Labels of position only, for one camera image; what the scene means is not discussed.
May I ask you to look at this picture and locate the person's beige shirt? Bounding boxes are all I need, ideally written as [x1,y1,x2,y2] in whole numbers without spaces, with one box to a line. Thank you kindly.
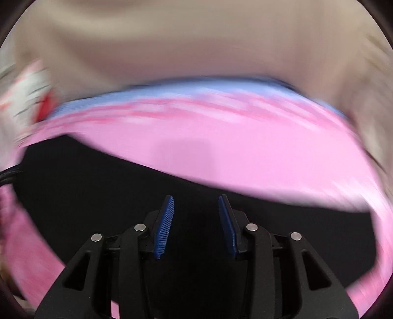
[12,0,393,172]

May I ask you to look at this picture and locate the white red printed pillow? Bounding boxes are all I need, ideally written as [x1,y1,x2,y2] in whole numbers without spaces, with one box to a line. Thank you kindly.
[0,60,59,148]

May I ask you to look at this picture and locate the pink printed blanket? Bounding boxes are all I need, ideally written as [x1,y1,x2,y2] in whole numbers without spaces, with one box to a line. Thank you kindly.
[0,77,393,319]

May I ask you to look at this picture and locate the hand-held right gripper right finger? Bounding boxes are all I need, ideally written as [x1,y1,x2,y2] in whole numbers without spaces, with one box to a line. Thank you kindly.
[219,194,360,319]

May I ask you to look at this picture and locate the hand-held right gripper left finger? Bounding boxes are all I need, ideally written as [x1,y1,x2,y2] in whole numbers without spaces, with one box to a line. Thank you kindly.
[36,195,175,319]

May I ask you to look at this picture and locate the black pants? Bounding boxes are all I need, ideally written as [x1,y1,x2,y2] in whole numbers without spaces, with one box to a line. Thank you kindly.
[14,135,379,319]

